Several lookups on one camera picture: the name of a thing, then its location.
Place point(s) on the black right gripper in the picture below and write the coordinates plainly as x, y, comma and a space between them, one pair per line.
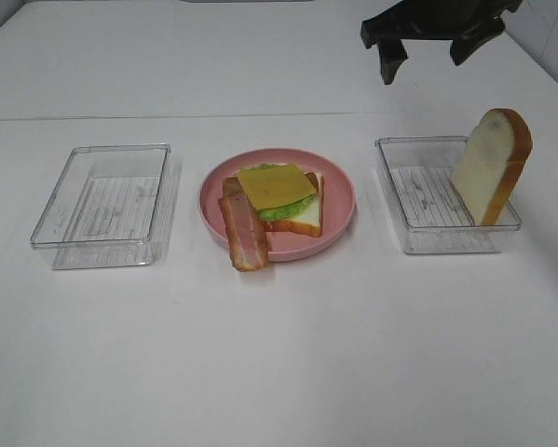
470, 24

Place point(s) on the yellow cheese slice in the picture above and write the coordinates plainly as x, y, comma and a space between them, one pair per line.
275, 187

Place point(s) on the bread slice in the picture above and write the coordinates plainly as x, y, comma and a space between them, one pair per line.
492, 163
302, 217

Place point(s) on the green lettuce leaf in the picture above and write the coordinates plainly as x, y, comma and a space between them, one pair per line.
279, 191

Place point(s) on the brown bacon strip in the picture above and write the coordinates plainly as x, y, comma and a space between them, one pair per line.
231, 184

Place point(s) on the red bacon strip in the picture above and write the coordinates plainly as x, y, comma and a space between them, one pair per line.
248, 246

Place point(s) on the clear right plastic tray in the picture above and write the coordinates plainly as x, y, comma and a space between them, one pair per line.
428, 214

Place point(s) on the clear plastic tray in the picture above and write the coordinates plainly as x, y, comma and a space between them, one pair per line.
428, 214
112, 206

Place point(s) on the pink round plate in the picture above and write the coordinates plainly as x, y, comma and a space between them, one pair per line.
338, 205

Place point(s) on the clear left plastic tray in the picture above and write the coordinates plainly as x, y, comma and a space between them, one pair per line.
112, 206

